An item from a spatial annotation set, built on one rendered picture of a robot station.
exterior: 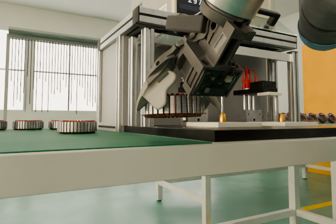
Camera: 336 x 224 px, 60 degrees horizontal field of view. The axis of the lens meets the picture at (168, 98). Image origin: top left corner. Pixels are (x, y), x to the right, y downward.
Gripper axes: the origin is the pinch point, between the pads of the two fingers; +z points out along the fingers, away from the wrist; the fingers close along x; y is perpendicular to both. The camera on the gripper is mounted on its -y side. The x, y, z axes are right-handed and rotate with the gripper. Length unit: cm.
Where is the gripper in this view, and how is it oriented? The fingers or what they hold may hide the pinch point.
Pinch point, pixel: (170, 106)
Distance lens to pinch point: 52.2
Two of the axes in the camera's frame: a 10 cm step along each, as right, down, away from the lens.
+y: 3.4, 6.7, -6.6
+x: 8.8, 0.3, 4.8
